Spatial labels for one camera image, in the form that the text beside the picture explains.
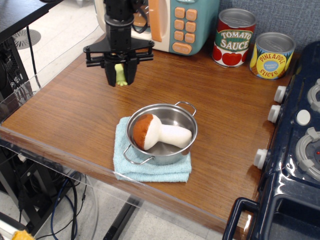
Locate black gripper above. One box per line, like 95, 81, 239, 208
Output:
83, 14, 155, 87

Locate spoon with green handle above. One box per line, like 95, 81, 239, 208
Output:
114, 63, 128, 87

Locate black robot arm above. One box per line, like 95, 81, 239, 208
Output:
83, 0, 155, 87

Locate plush mushroom toy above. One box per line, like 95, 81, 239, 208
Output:
132, 114, 193, 151

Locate steel pot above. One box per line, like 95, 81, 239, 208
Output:
123, 101, 198, 166

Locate toy microwave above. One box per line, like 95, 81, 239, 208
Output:
94, 0, 220, 56

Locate black desk left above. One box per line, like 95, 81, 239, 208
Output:
0, 0, 61, 100

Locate light blue folded cloth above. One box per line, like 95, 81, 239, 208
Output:
113, 116, 192, 183

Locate clear acrylic barrier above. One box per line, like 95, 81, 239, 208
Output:
0, 72, 150, 200

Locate tomato sauce can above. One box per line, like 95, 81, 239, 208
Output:
212, 8, 257, 67

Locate pineapple slices can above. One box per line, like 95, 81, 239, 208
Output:
249, 32, 296, 80

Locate dark blue toy stove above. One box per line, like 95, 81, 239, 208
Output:
223, 41, 320, 240

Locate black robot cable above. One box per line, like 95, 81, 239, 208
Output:
131, 4, 151, 35

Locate blue floor cable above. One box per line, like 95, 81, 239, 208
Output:
50, 177, 78, 240

